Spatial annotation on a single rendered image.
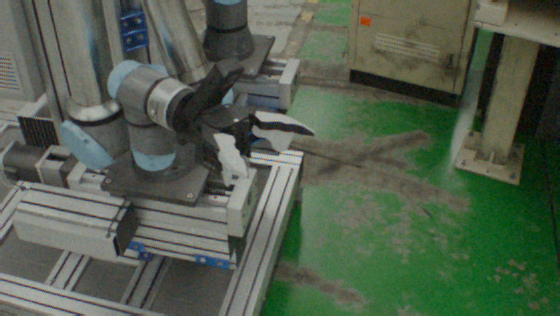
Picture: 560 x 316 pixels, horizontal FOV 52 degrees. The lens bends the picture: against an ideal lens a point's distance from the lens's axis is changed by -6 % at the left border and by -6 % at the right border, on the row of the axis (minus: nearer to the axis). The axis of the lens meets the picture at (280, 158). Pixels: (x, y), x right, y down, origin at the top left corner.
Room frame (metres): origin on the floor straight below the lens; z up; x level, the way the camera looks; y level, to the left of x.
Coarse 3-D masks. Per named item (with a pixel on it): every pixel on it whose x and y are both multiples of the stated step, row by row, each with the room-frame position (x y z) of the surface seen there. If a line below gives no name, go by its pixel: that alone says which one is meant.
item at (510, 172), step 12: (468, 132) 2.02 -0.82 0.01; (516, 144) 1.93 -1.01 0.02; (468, 156) 1.86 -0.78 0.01; (456, 168) 1.80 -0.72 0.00; (468, 168) 1.78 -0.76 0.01; (480, 168) 1.78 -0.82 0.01; (492, 168) 1.78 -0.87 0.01; (504, 168) 1.78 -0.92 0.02; (516, 168) 1.78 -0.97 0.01; (504, 180) 1.72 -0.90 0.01; (516, 180) 1.71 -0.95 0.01
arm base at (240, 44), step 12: (204, 36) 1.49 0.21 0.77; (216, 36) 1.45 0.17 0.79; (228, 36) 1.44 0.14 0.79; (240, 36) 1.46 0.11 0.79; (204, 48) 1.47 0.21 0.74; (216, 48) 1.44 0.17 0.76; (228, 48) 1.43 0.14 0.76; (240, 48) 1.45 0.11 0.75; (252, 48) 1.47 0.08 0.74; (216, 60) 1.43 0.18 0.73; (240, 60) 1.44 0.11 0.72
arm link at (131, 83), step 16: (128, 64) 0.84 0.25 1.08; (144, 64) 0.84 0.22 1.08; (112, 80) 0.82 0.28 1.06; (128, 80) 0.80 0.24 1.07; (144, 80) 0.79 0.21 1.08; (160, 80) 0.79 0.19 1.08; (112, 96) 0.82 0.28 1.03; (128, 96) 0.79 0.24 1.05; (144, 96) 0.77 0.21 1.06; (128, 112) 0.79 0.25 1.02; (144, 112) 0.76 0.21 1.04
